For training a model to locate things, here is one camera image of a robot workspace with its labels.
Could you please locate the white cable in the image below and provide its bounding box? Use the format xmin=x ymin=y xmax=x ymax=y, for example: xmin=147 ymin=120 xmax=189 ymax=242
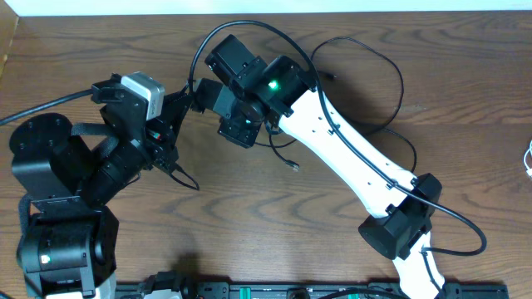
xmin=522 ymin=140 xmax=532 ymax=179

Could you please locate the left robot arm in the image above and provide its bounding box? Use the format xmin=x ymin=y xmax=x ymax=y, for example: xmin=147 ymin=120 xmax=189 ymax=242
xmin=9 ymin=71 xmax=191 ymax=298

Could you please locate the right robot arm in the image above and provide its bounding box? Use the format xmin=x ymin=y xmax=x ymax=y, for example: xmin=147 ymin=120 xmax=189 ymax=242
xmin=194 ymin=35 xmax=445 ymax=298

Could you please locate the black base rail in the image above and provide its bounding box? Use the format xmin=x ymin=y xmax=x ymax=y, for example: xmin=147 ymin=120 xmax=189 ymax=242
xmin=116 ymin=270 xmax=510 ymax=299

